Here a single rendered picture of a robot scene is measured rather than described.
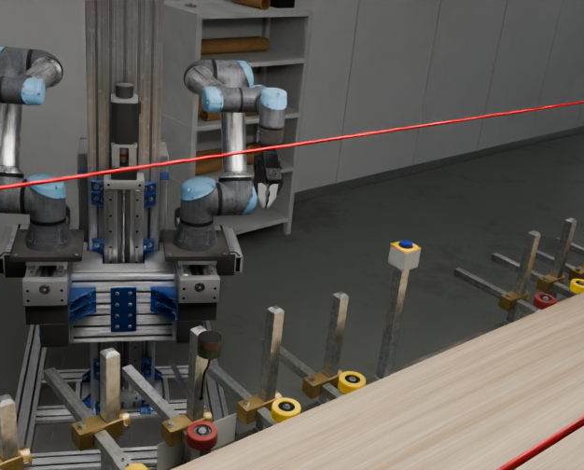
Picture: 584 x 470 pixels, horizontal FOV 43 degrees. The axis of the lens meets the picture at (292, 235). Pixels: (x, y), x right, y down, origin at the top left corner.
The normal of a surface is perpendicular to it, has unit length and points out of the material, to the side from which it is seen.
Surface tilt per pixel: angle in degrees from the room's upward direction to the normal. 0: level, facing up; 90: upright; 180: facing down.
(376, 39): 90
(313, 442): 0
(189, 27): 90
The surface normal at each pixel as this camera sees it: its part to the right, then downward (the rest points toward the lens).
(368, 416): 0.10, -0.91
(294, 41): -0.74, 0.21
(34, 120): 0.66, 0.36
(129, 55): 0.21, 0.42
